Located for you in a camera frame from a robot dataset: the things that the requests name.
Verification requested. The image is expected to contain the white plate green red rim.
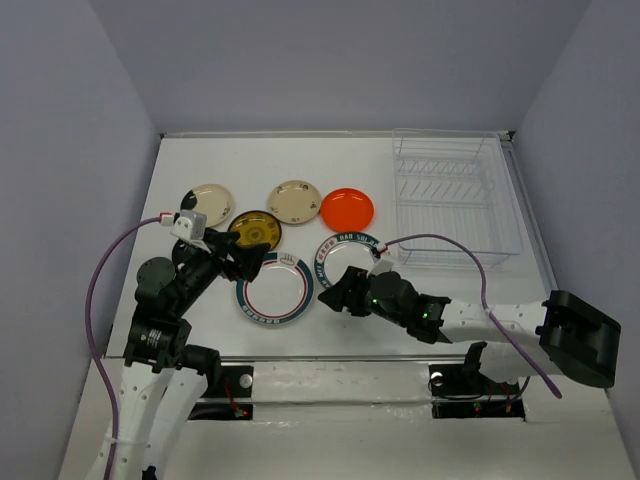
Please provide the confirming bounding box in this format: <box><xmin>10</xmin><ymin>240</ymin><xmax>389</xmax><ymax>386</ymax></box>
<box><xmin>235</xmin><ymin>252</ymin><xmax>315</xmax><ymax>327</ymax></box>

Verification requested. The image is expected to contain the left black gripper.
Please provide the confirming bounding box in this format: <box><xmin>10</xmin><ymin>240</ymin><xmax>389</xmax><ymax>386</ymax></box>
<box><xmin>173</xmin><ymin>230</ymin><xmax>272</xmax><ymax>313</ymax></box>

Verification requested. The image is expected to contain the clear wire dish rack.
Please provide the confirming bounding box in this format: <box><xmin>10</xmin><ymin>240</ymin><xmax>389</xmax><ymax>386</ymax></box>
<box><xmin>392</xmin><ymin>128</ymin><xmax>523</xmax><ymax>270</ymax></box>

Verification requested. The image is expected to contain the white plate teal lettered rim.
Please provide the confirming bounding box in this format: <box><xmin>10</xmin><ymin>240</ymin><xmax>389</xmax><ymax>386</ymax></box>
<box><xmin>313</xmin><ymin>232</ymin><xmax>380</xmax><ymax>289</ymax></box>

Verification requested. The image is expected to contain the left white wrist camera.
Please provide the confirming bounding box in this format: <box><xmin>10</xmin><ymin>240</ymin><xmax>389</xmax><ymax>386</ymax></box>
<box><xmin>170</xmin><ymin>210</ymin><xmax>207</xmax><ymax>242</ymax></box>

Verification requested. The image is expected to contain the orange plate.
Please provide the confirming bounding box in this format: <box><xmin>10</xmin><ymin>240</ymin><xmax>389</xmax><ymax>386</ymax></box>
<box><xmin>320</xmin><ymin>187</ymin><xmax>375</xmax><ymax>232</ymax></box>

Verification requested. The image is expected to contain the cream plate with small motifs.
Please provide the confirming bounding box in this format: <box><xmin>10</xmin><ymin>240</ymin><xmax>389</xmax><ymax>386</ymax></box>
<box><xmin>267</xmin><ymin>180</ymin><xmax>322</xmax><ymax>225</ymax></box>

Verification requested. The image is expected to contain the cream plate with black patch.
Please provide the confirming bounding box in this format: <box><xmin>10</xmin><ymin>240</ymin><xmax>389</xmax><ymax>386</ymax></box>
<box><xmin>180</xmin><ymin>184</ymin><xmax>235</xmax><ymax>227</ymax></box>

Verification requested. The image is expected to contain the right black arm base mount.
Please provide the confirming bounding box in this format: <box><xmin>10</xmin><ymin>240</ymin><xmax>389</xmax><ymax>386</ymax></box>
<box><xmin>427</xmin><ymin>342</ymin><xmax>530</xmax><ymax>420</ymax></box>

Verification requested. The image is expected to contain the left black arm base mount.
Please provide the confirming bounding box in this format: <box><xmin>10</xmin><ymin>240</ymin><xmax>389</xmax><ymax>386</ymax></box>
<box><xmin>188</xmin><ymin>364</ymin><xmax>254</xmax><ymax>421</ymax></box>

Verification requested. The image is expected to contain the yellow black patterned plate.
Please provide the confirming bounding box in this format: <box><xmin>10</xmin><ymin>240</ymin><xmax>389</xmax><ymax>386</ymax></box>
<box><xmin>227</xmin><ymin>210</ymin><xmax>283</xmax><ymax>254</ymax></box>

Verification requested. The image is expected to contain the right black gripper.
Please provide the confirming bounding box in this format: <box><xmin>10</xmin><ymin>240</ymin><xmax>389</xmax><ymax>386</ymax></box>
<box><xmin>318</xmin><ymin>264</ymin><xmax>408</xmax><ymax>328</ymax></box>

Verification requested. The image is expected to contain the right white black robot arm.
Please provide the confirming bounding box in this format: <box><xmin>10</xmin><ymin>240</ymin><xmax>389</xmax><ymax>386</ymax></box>
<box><xmin>318</xmin><ymin>267</ymin><xmax>621</xmax><ymax>392</ymax></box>

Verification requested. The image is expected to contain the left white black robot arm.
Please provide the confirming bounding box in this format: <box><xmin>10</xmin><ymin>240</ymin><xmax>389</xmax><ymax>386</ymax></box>
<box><xmin>87</xmin><ymin>232</ymin><xmax>269</xmax><ymax>479</ymax></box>

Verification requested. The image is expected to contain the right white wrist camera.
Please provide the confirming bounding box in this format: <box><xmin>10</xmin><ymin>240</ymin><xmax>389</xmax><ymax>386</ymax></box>
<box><xmin>369</xmin><ymin>243</ymin><xmax>395</xmax><ymax>276</ymax></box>

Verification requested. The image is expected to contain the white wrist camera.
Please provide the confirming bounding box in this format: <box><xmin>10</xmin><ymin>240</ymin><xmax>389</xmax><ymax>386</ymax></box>
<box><xmin>170</xmin><ymin>210</ymin><xmax>207</xmax><ymax>242</ymax></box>
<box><xmin>369</xmin><ymin>243</ymin><xmax>395</xmax><ymax>276</ymax></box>

